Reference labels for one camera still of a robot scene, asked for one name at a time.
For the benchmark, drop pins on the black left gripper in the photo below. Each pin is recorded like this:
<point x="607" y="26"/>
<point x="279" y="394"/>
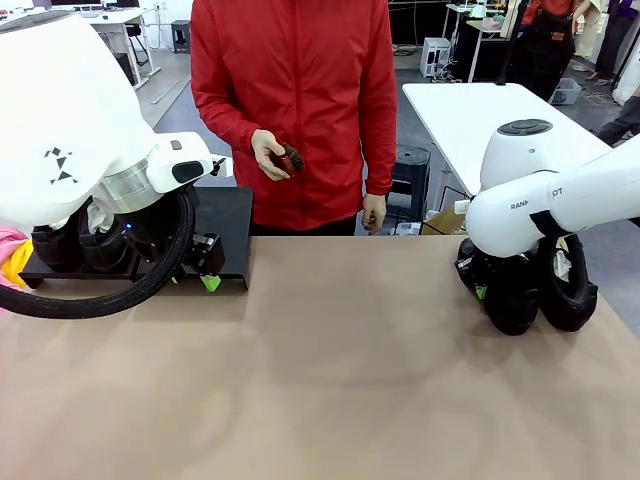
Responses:
<point x="150" y="230"/>

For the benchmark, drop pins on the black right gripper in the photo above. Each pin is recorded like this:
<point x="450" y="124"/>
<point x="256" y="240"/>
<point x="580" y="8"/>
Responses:
<point x="470" y="267"/>

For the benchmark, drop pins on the brown wooden shoe brush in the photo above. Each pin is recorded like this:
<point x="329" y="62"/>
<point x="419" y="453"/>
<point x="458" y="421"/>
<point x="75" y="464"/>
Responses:
<point x="292" y="161"/>

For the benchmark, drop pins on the person's left forearm red sleeve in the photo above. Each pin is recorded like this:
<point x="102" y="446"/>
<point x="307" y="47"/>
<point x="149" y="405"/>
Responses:
<point x="382" y="155"/>

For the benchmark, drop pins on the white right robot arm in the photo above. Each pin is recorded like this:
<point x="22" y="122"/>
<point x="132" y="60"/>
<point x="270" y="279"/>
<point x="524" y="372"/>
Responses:
<point x="505" y="220"/>

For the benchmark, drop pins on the person's right forearm red sleeve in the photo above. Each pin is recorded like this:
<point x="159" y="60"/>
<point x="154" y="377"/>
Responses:
<point x="225" y="120"/>

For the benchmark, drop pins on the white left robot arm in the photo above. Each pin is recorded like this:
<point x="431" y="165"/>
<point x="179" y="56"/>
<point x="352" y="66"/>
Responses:
<point x="65" y="100"/>

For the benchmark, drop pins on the black stand pole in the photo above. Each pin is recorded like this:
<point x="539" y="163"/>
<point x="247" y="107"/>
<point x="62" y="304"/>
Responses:
<point x="511" y="45"/>

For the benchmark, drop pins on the person's left hand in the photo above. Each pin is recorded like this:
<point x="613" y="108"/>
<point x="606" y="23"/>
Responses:
<point x="374" y="212"/>

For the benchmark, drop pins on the person's right hand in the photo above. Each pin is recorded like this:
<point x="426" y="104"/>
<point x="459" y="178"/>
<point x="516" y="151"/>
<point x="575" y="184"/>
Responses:
<point x="264" y="147"/>

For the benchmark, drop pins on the black tray, right one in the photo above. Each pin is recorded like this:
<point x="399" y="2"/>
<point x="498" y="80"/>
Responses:
<point x="235" y="225"/>

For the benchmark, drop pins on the black tray, one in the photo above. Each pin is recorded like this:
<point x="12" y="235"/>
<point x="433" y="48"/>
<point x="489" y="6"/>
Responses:
<point x="60" y="276"/>
<point x="235" y="225"/>

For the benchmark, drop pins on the black tray, left one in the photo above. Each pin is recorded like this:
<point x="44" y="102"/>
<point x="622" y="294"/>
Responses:
<point x="60" y="276"/>

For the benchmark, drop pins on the black plastic stool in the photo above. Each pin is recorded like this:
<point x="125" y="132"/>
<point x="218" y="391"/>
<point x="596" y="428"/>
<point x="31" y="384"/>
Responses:
<point x="415" y="170"/>

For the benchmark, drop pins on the white table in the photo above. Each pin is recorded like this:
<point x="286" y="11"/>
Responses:
<point x="450" y="125"/>

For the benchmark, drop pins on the yellow cloth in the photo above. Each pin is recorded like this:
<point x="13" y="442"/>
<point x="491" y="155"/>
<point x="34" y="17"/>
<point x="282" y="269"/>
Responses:
<point x="15" y="270"/>

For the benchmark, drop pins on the pink cloth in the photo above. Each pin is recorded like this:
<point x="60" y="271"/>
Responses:
<point x="7" y="240"/>

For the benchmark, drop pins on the person torso in red jacket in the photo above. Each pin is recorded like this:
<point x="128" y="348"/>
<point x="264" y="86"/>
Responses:
<point x="300" y="100"/>

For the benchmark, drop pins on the black computer tower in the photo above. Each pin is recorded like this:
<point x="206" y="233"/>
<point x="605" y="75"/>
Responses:
<point x="127" y="62"/>

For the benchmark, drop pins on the grey plastic bin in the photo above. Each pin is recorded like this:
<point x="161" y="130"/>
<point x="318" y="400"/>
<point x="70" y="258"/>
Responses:
<point x="565" y="92"/>

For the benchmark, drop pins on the seated person's grey trouser leg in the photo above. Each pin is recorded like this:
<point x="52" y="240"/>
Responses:
<point x="622" y="122"/>

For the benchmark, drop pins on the grey plastic stool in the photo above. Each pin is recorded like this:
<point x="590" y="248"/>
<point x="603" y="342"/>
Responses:
<point x="180" y="30"/>

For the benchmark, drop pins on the white computer case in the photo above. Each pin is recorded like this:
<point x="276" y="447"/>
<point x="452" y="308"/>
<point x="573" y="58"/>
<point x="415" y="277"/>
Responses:
<point x="432" y="55"/>

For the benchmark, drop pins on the person in black apron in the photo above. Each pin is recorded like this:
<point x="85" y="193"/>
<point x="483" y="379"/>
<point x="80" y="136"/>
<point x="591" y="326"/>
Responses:
<point x="545" y="45"/>

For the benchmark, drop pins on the white office desk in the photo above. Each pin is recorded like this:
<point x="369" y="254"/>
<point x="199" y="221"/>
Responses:
<point x="125" y="17"/>

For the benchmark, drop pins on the black workbench with white top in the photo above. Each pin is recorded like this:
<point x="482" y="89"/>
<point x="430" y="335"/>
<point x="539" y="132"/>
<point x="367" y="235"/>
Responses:
<point x="480" y="30"/>

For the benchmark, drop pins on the person in dark clothes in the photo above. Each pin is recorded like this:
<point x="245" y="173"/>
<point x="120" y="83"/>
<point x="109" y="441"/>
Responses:
<point x="617" y="35"/>

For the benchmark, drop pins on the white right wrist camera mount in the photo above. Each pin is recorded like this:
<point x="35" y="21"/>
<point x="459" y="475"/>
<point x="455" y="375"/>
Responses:
<point x="461" y="206"/>

